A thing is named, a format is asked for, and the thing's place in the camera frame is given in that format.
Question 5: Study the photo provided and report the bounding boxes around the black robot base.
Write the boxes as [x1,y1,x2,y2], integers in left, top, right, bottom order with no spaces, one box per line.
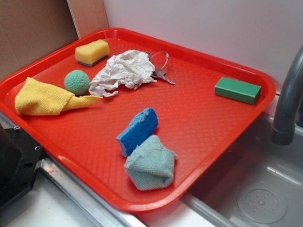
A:
[0,123,43,211]

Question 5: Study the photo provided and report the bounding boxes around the light blue folded cloth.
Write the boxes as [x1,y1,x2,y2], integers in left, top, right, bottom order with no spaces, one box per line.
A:
[124,135,178,191]

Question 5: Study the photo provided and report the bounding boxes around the yellow cloth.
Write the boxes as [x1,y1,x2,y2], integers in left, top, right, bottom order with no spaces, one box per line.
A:
[14,77,102,116]

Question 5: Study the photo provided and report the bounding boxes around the blue sponge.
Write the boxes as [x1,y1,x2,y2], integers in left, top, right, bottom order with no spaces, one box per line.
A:
[116,108,159,157]

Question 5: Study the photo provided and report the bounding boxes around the red plastic tray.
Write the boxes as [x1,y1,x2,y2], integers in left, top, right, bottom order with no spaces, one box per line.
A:
[0,28,276,213]

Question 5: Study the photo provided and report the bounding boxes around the crumpled white paper towel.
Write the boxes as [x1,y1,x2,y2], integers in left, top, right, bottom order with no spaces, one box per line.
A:
[89,50,156,98]

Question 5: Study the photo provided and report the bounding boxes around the green rectangular block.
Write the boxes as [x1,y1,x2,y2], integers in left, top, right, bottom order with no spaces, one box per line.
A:
[214,77,262,105]

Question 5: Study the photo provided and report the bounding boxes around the green textured ball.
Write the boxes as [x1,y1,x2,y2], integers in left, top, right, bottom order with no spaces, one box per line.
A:
[64,70,90,96]

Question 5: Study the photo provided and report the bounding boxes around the yellow sponge with dark pad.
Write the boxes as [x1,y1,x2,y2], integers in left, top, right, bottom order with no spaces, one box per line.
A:
[74,39,110,67]

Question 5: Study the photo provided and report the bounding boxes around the grey plastic sink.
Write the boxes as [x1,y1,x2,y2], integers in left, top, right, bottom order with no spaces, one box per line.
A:
[182,101,303,227]

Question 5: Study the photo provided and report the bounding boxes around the grey faucet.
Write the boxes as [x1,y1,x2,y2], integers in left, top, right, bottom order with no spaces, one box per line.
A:
[271,45,303,145]

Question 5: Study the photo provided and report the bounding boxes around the brown cardboard panel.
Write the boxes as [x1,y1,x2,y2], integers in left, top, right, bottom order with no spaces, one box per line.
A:
[0,0,109,81]

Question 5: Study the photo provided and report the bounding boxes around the silver keys on ring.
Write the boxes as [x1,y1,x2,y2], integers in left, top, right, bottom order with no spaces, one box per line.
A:
[146,51,176,85]

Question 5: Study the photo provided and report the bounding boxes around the metal rail strip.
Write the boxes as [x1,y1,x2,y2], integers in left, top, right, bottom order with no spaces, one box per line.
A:
[0,105,152,227]

